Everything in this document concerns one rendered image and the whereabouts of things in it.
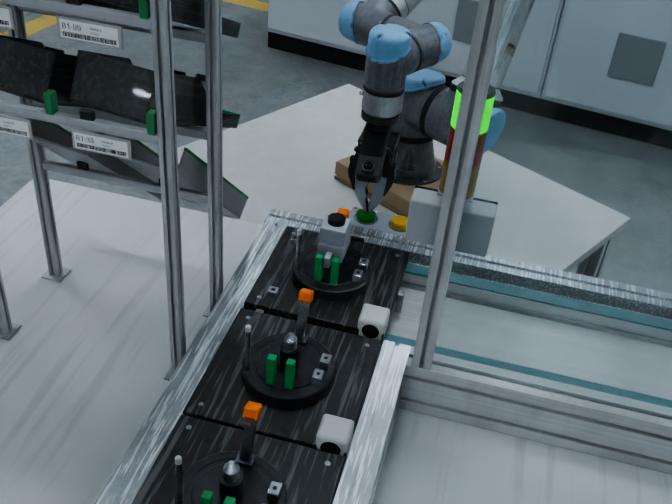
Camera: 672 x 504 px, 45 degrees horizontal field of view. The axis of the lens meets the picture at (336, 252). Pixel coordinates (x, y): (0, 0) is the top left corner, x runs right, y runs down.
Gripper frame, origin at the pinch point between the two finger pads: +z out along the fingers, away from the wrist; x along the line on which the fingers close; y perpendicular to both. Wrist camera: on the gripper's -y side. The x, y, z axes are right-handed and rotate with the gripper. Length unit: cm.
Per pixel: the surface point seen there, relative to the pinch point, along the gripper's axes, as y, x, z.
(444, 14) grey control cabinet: 278, 16, 56
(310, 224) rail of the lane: -5.4, 9.9, 3.0
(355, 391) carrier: -47.4, -8.9, 1.4
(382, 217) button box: 1.4, -3.0, 2.5
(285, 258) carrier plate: -19.6, 10.7, 1.4
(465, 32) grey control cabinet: 275, 3, 62
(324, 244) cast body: -24.5, 2.7, -7.1
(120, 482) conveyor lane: -72, 17, 2
